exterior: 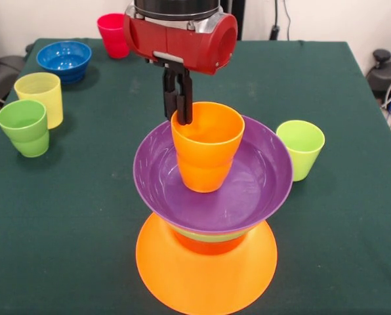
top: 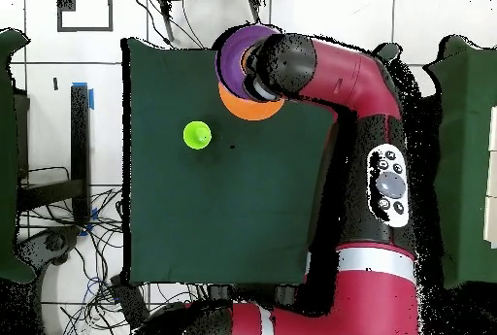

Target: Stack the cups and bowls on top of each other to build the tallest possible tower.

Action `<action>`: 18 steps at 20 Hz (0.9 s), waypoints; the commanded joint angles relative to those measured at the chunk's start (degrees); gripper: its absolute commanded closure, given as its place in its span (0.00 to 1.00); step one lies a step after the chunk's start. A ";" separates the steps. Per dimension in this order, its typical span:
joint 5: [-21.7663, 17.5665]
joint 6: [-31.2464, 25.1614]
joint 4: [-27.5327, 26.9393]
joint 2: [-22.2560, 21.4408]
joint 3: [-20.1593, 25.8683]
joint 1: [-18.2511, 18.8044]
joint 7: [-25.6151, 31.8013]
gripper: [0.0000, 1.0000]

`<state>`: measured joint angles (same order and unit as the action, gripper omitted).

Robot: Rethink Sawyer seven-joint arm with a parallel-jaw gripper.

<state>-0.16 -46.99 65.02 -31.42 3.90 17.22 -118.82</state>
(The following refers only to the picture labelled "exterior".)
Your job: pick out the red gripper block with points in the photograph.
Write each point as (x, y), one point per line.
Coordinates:
(182, 46)

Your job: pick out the orange cup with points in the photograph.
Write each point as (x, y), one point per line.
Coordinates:
(205, 157)

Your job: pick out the purple bowl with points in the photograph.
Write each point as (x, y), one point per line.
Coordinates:
(248, 197)

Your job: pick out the light green bowl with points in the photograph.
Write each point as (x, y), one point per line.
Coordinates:
(212, 238)

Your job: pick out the lime green cup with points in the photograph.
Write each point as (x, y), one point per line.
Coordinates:
(305, 157)

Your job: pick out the small red-orange bowl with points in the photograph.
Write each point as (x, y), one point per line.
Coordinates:
(212, 248)

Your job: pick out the large orange bowl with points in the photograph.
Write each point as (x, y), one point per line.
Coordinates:
(205, 282)

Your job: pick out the red cup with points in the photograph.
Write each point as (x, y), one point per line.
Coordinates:
(110, 36)

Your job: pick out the blue bowl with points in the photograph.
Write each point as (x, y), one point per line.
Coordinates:
(64, 62)

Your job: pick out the yellow cup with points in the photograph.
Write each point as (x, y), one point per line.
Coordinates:
(41, 95)

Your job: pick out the dark green table cloth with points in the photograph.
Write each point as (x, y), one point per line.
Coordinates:
(67, 246)

